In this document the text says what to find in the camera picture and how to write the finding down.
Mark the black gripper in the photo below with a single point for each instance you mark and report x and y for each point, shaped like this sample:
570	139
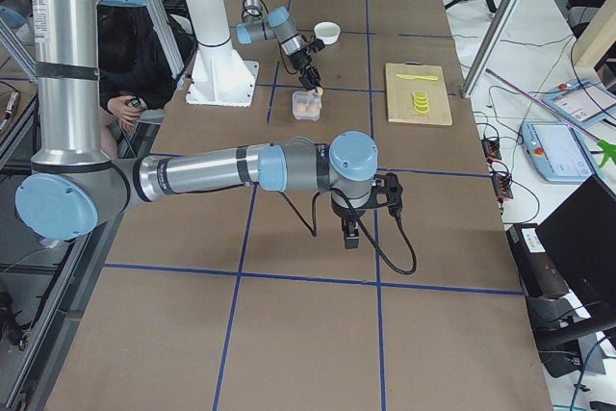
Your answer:
303	64
345	211

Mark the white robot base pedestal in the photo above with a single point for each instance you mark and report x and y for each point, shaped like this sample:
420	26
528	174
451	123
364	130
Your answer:
220	77

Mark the clear plastic egg box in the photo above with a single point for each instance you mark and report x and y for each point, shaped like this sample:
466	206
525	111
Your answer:
306	97

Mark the reacher grabber stick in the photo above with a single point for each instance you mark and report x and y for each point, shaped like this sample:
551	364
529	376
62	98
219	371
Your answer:
609	149

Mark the yellow plastic knife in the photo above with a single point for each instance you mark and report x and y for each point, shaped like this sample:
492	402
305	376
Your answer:
431	78

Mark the aluminium frame post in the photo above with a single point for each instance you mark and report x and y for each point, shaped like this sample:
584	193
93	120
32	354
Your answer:
488	45

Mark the wooden cutting board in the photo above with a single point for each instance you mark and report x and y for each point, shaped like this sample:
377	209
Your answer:
400	95

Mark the teach pendant far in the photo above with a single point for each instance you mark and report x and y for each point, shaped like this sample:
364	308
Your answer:
584	102

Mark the white bowl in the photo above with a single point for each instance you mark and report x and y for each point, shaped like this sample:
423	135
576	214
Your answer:
327	32

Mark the teach pendant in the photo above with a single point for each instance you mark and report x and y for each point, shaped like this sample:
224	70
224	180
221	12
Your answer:
584	102
556	152

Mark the person in black shirt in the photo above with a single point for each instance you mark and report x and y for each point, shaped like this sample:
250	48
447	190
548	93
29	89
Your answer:
134	72

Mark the black monitor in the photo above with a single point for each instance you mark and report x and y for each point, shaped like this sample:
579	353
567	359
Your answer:
579	237

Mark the teach pendant near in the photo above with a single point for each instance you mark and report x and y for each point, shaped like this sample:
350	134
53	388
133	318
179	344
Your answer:
556	152

